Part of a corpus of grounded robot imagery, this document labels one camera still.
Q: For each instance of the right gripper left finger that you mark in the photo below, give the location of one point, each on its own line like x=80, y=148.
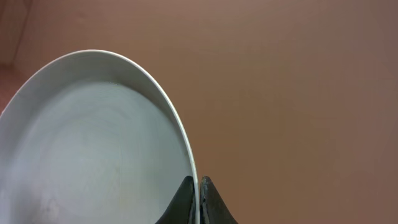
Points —
x=182, y=208

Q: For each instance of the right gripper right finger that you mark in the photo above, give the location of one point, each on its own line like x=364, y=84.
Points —
x=213, y=210

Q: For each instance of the light blue plate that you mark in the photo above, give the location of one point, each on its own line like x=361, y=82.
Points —
x=91, y=138

